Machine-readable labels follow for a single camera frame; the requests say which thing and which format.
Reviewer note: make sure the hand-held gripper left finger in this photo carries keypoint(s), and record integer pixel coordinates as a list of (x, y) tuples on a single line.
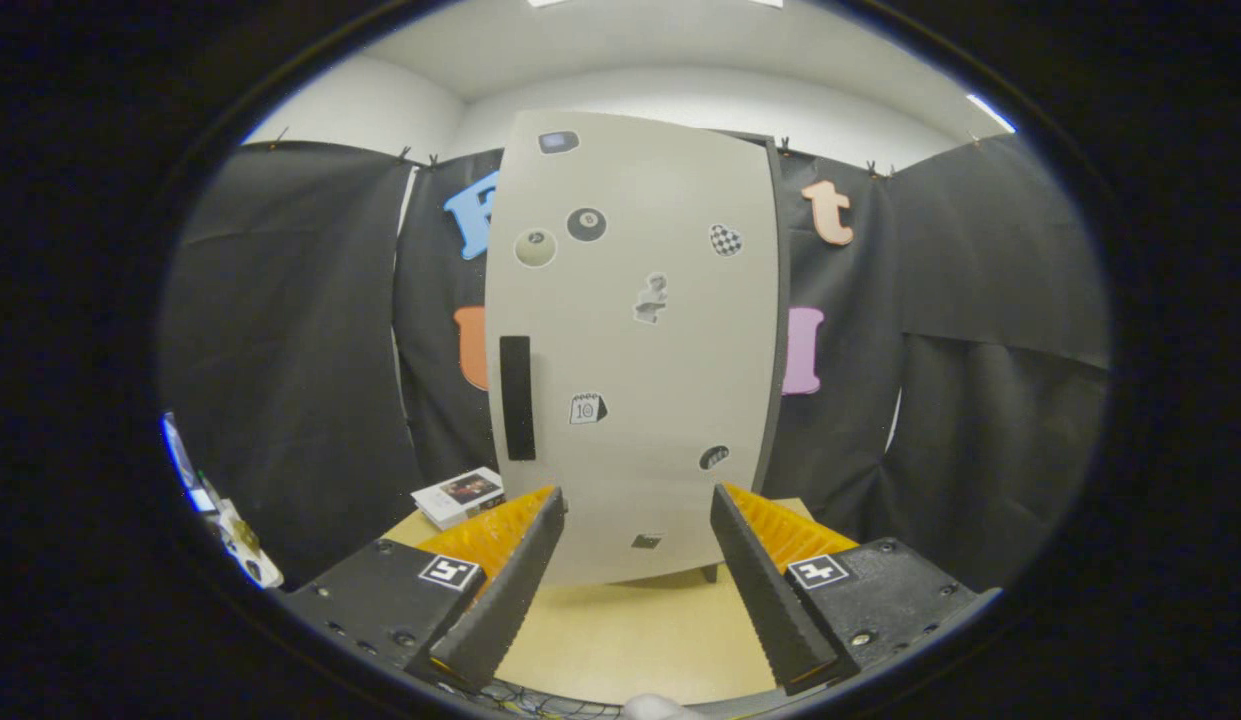
[(500, 600)]

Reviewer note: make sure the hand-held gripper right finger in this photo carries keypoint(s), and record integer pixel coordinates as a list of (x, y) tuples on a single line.
[(770, 600)]

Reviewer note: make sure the beige shoe cabinet door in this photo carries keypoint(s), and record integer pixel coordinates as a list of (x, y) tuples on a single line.
[(630, 400)]

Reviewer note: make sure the grey shoe cabinet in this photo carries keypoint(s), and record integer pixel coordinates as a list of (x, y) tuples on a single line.
[(777, 350)]

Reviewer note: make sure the cluttered white side table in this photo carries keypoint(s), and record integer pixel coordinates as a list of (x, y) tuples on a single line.
[(245, 545)]

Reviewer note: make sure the black backdrop cloth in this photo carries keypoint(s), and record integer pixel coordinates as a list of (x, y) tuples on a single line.
[(300, 350)]

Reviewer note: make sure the lit monitor screen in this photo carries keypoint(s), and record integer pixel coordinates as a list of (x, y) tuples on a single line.
[(180, 455)]

